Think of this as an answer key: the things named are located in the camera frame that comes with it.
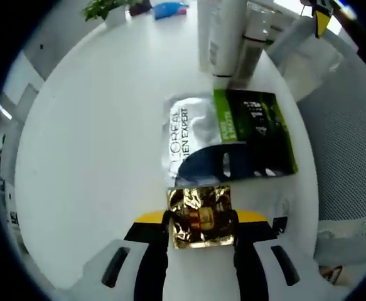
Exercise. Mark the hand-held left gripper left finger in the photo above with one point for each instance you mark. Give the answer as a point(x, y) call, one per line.
point(113, 266)

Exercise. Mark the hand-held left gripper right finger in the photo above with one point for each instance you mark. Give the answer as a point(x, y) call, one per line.
point(283, 269)

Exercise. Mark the clear square skincare bottle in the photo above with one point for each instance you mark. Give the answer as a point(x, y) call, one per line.
point(250, 59)

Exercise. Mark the gold skincare sachet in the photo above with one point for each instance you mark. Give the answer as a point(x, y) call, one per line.
point(201, 216)

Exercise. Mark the white skincare tube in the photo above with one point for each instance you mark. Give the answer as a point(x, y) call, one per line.
point(217, 31)

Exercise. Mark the green black skincare sachet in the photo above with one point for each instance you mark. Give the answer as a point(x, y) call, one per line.
point(264, 131)

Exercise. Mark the silver skincare sachet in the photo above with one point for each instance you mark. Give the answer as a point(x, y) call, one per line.
point(189, 131)

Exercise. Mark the grey mesh office chair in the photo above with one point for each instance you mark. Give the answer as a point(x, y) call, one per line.
point(342, 141)

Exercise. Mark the blue packet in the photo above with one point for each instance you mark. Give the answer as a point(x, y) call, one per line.
point(168, 9)

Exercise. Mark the dark red pot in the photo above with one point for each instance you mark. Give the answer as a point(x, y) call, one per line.
point(140, 7)

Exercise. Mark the green plant in white pot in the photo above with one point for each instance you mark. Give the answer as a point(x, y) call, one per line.
point(107, 9)

